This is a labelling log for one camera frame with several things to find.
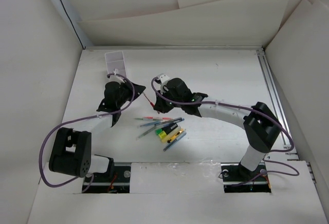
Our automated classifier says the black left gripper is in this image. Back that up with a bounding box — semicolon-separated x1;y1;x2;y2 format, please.
116;79;145;108

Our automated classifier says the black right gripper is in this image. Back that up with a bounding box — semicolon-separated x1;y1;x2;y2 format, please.
154;87;184;114

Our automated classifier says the red capped gel pen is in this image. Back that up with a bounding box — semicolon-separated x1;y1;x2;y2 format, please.
143;92;154;108

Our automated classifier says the red clear gel pen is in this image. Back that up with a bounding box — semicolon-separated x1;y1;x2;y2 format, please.
135;117;172;121

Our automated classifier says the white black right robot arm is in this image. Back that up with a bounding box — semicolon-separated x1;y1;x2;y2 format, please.
151;74;282;182

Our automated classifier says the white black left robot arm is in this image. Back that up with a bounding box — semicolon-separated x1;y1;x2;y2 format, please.
49;81;146;178

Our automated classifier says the black thin pen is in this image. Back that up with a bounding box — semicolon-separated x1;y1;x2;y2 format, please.
155;117;185;126

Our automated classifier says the grey clear pen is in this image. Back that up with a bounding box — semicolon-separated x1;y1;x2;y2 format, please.
136;126;157;140

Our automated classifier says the black marker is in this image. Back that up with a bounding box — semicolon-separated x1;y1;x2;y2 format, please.
162;123;178;134

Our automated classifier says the yellow highlighter marker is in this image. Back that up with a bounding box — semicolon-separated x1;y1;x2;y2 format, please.
158;126;181;143

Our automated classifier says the yellow black pen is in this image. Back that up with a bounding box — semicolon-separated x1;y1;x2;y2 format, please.
167;129;186;144

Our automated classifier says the white divided organizer container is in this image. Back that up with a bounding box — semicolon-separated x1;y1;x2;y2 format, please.
105;51;126;77

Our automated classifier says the blue grey pen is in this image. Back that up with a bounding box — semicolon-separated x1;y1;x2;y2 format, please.
163;131;187;152

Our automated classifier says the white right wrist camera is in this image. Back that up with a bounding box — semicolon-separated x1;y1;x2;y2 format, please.
155;73;170;85

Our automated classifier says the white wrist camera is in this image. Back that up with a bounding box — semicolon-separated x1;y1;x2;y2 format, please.
155;73;170;85
110;69;126;82

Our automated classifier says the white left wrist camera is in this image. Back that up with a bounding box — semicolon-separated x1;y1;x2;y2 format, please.
110;69;126;82

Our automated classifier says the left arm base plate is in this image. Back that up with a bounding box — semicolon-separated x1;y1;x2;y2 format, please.
82;162;131;194

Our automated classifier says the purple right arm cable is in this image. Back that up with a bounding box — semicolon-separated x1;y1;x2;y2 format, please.
150;76;300;188

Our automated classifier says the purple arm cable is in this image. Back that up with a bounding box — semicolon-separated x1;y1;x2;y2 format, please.
38;72;136;191
150;76;300;188

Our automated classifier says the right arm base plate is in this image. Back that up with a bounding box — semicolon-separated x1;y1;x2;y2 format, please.
218;162;271;193

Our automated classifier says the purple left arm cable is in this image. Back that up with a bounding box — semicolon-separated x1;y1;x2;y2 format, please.
38;72;136;191

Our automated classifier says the aluminium rail right side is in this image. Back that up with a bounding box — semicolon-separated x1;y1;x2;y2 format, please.
256;47;299;161

